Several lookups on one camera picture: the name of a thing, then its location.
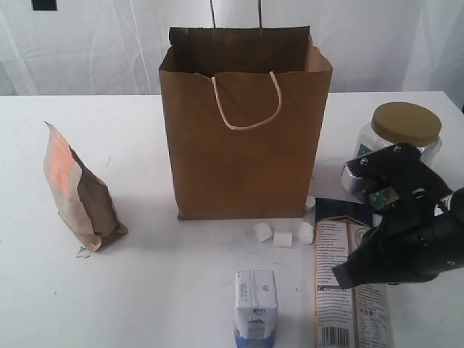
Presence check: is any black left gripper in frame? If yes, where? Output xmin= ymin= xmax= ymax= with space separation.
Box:
xmin=31 ymin=0 xmax=57 ymax=10

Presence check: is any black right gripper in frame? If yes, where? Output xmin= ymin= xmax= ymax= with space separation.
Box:
xmin=332 ymin=195 xmax=463 ymax=289

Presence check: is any white marshmallow left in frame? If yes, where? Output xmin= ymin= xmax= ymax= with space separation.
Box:
xmin=254 ymin=222 xmax=273 ymax=243

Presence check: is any white blue milk carton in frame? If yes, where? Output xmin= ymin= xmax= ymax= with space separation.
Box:
xmin=234 ymin=270 xmax=278 ymax=348

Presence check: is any white marshmallow right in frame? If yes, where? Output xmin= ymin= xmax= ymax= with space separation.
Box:
xmin=297 ymin=221 xmax=315 ymax=244

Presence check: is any clear nut jar gold lid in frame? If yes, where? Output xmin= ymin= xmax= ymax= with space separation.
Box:
xmin=353 ymin=102 xmax=442 ymax=215

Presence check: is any long noodle package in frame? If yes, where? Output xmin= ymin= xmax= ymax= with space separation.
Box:
xmin=315 ymin=198 xmax=394 ymax=347

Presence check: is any brown paper shopping bag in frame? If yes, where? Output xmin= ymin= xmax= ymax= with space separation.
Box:
xmin=157 ymin=0 xmax=332 ymax=221

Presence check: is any white marshmallow by bag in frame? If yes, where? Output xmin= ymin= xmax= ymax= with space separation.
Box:
xmin=305 ymin=195 xmax=316 ymax=210

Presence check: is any torn kraft paper pouch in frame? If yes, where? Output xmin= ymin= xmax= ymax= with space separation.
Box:
xmin=43 ymin=123 xmax=128 ymax=252

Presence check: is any white marshmallow middle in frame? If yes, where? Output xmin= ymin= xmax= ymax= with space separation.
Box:
xmin=273 ymin=231 xmax=293 ymax=248

